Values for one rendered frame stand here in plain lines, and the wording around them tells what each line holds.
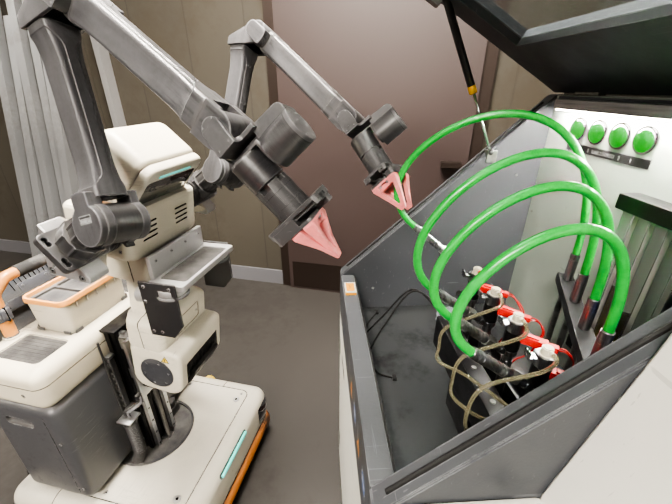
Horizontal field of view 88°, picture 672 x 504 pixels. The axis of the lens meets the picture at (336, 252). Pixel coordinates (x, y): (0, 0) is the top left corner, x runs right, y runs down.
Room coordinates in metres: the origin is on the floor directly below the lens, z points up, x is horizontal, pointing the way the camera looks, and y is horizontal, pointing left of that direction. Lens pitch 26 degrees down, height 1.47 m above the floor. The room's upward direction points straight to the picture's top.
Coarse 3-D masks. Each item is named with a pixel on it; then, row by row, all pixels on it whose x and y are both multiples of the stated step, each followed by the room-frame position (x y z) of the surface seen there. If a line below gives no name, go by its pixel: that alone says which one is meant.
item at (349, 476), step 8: (344, 352) 0.77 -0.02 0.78; (344, 360) 0.76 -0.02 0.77; (344, 368) 0.75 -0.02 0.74; (344, 376) 0.75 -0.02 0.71; (344, 384) 0.75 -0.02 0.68; (344, 392) 0.74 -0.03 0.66; (344, 400) 0.74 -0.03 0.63; (344, 408) 0.73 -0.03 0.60; (344, 416) 0.73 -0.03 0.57; (344, 424) 0.72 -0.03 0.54; (344, 432) 0.72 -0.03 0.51; (352, 432) 0.52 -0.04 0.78; (344, 440) 0.72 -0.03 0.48; (352, 440) 0.52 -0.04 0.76; (344, 448) 0.71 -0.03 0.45; (352, 448) 0.51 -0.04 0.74; (344, 456) 0.71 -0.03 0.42; (352, 456) 0.51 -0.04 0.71; (344, 464) 0.70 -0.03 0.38; (352, 464) 0.50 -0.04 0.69; (344, 472) 0.70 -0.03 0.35; (352, 472) 0.50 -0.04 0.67; (344, 480) 0.69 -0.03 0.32; (352, 480) 0.49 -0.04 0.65; (344, 488) 0.69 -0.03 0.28; (352, 488) 0.49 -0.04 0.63; (344, 496) 0.68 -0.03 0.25; (352, 496) 0.48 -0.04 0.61
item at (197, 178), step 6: (192, 174) 1.05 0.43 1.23; (198, 174) 1.03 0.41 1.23; (192, 180) 1.03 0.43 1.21; (198, 180) 1.03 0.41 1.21; (204, 180) 1.02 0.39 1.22; (198, 186) 1.02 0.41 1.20; (204, 186) 1.03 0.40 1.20; (210, 186) 1.03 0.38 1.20; (216, 186) 1.04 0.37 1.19; (204, 192) 1.03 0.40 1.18; (210, 192) 1.04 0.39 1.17; (216, 192) 1.12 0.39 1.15; (204, 198) 1.04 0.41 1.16; (198, 204) 1.02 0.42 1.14
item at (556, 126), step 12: (468, 120) 0.71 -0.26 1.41; (480, 120) 0.71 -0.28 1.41; (540, 120) 0.67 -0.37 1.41; (552, 120) 0.67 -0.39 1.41; (444, 132) 0.73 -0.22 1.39; (564, 132) 0.66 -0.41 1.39; (576, 144) 0.65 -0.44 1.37; (396, 192) 0.76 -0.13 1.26; (588, 204) 0.64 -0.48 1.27; (408, 216) 0.75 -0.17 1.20; (588, 216) 0.63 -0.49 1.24; (576, 240) 0.64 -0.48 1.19; (576, 252) 0.63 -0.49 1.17
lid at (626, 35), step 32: (480, 0) 0.90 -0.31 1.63; (512, 0) 0.81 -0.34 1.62; (544, 0) 0.74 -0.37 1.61; (576, 0) 0.68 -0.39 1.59; (608, 0) 0.63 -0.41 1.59; (640, 0) 0.59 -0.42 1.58; (480, 32) 0.99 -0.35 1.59; (512, 32) 0.92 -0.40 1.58; (544, 32) 0.83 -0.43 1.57; (576, 32) 0.72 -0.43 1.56; (608, 32) 0.65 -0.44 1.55; (640, 32) 0.60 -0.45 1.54; (544, 64) 0.91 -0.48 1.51; (576, 64) 0.81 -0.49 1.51; (608, 64) 0.73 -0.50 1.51; (640, 64) 0.66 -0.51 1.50
